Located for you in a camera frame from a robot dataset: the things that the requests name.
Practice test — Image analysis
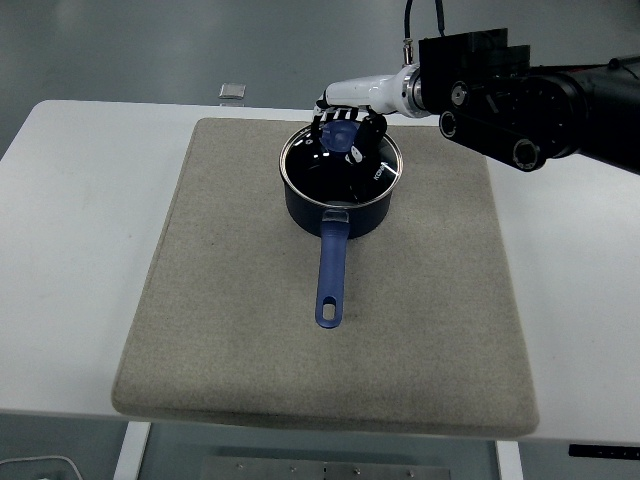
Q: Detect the grey metal plate with screws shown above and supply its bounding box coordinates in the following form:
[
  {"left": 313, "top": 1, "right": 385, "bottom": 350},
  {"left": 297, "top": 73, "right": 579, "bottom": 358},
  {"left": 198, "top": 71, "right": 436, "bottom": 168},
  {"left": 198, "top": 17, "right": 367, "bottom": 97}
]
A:
[{"left": 202, "top": 455, "right": 451, "bottom": 480}]

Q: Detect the dark blue saucepan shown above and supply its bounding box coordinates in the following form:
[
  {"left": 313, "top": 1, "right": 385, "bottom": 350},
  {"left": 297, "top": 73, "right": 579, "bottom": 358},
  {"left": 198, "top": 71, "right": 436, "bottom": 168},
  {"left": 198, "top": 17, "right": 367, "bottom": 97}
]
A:
[{"left": 278, "top": 119, "right": 405, "bottom": 331}]

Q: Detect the black table control panel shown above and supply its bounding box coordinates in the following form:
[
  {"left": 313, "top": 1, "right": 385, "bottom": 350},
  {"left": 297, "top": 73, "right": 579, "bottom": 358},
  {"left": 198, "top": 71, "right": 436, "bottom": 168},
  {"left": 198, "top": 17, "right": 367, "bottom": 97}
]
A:
[{"left": 568, "top": 443, "right": 640, "bottom": 459}]

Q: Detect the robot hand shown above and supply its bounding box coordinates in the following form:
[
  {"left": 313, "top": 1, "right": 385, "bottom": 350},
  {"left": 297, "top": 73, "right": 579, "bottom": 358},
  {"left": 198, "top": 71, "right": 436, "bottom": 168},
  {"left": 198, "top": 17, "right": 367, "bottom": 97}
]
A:
[{"left": 308, "top": 72, "right": 406, "bottom": 166}]

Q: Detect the glass lid with blue knob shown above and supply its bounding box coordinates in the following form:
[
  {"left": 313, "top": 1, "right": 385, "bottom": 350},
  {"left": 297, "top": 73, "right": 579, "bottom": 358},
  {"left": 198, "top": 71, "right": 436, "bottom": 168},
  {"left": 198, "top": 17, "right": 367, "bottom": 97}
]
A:
[{"left": 278, "top": 119, "right": 405, "bottom": 208}]

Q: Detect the beige fabric mat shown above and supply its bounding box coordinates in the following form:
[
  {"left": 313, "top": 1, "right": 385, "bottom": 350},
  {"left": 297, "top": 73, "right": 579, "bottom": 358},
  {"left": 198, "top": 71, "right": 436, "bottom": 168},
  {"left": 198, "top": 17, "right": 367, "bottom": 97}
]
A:
[{"left": 109, "top": 117, "right": 541, "bottom": 436}]

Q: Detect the white table leg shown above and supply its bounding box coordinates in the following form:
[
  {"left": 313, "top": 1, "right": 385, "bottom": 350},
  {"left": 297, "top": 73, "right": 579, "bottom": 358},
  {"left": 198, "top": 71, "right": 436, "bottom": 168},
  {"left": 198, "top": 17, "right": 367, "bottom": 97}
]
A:
[
  {"left": 494, "top": 439, "right": 524, "bottom": 480},
  {"left": 113, "top": 422, "right": 152, "bottom": 480}
]

